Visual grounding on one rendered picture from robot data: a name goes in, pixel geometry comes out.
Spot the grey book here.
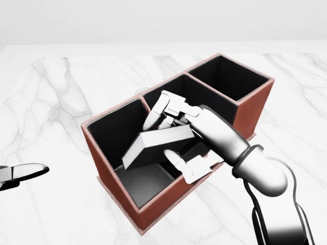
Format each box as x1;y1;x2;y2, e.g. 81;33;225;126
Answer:
122;124;196;171

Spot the red-brown desk caddy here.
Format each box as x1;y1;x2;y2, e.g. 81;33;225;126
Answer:
80;53;275;236

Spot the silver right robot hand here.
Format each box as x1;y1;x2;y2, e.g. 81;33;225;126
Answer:
142;90;250;185

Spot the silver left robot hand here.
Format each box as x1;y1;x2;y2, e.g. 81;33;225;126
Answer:
0;163;50;192

